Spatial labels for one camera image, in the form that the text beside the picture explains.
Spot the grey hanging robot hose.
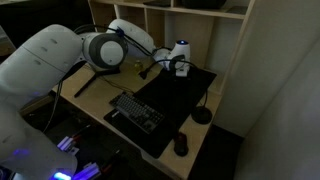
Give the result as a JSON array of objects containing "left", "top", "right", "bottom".
[{"left": 42, "top": 79, "right": 65, "bottom": 134}]

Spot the small yellow green bottle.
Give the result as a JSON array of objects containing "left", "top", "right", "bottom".
[{"left": 133, "top": 59, "right": 144, "bottom": 72}]

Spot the orange handled black clamp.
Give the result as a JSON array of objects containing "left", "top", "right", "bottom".
[
  {"left": 99, "top": 148, "right": 123, "bottom": 175},
  {"left": 71, "top": 124, "right": 93, "bottom": 143}
]

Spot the black computer mouse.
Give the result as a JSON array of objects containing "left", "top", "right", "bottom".
[{"left": 173, "top": 132, "right": 190, "bottom": 158}]

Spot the white aluminium profile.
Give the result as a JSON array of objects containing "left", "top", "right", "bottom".
[
  {"left": 71, "top": 162, "right": 102, "bottom": 180},
  {"left": 56, "top": 135, "right": 81, "bottom": 156}
]

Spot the large black desk mat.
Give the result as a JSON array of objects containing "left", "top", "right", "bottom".
[{"left": 103, "top": 64, "right": 218, "bottom": 160}]

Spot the black rounded shelf object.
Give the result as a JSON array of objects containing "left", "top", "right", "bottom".
[{"left": 181, "top": 0, "right": 228, "bottom": 10}]

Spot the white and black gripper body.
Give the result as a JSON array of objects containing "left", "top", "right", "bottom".
[{"left": 173, "top": 61, "right": 192, "bottom": 78}]

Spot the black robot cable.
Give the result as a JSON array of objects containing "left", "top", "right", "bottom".
[{"left": 73, "top": 23, "right": 174, "bottom": 58}]

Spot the grey mechanical keyboard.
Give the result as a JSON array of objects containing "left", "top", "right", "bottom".
[{"left": 109, "top": 91, "right": 166, "bottom": 135}]

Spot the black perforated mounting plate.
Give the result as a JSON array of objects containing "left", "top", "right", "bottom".
[{"left": 74, "top": 136, "right": 109, "bottom": 169}]

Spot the thin black desk cable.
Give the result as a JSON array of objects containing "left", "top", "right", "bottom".
[{"left": 99, "top": 75, "right": 136, "bottom": 95}]

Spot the black computer monitor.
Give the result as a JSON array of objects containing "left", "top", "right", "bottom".
[{"left": 0, "top": 1, "right": 91, "bottom": 46}]

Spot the small grey object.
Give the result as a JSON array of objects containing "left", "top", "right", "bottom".
[{"left": 137, "top": 59, "right": 214, "bottom": 126}]

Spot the light wooden desk hutch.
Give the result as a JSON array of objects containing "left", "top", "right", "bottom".
[{"left": 87, "top": 0, "right": 256, "bottom": 96}]

